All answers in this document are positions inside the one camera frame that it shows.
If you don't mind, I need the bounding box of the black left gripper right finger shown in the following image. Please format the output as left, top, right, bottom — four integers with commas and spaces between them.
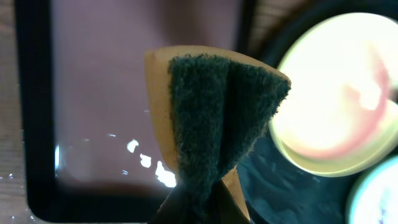
211, 180, 251, 224

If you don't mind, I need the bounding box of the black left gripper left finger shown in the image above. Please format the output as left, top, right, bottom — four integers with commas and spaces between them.
147, 185, 192, 224

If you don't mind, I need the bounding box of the green and yellow sponge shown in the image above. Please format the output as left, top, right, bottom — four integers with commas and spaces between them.
144, 45, 291, 224

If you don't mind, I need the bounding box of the yellow plate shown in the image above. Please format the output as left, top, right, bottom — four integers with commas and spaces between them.
269, 12, 397, 177

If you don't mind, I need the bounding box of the black rectangular water tray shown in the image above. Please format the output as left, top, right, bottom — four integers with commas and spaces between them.
14, 0, 244, 223

